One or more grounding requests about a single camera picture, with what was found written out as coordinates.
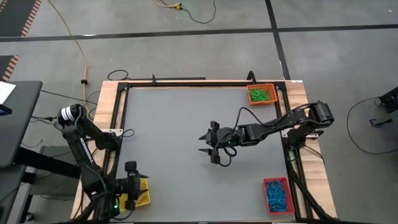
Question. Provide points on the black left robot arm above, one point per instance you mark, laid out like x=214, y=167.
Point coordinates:
x=84, y=146

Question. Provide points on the yellow plastic basket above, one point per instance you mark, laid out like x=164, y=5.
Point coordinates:
x=146, y=203

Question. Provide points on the black metal rod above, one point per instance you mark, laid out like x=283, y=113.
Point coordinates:
x=171, y=78

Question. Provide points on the black side desk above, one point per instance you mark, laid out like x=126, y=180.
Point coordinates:
x=21, y=124

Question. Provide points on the blue device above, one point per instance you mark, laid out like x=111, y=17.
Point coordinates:
x=3, y=110

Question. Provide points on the black floor tape line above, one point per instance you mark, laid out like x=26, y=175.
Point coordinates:
x=124, y=35
x=279, y=46

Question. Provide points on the black equipment leg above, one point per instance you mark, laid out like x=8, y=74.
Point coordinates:
x=390, y=99

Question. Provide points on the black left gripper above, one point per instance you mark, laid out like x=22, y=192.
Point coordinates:
x=132, y=186

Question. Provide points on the orange plastic basket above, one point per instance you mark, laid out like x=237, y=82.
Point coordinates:
x=275, y=93

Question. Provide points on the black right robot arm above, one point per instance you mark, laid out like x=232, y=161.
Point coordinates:
x=280, y=123

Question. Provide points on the black hazard-striped floor mat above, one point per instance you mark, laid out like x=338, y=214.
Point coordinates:
x=15, y=15
x=4, y=67

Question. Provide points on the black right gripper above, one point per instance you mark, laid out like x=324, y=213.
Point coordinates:
x=230, y=137

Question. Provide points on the red plastic basket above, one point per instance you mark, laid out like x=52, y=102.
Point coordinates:
x=265, y=193

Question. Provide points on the black equipment stand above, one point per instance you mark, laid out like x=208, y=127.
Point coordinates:
x=46, y=161

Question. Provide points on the white paper sheet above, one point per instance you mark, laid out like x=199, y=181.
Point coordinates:
x=5, y=91

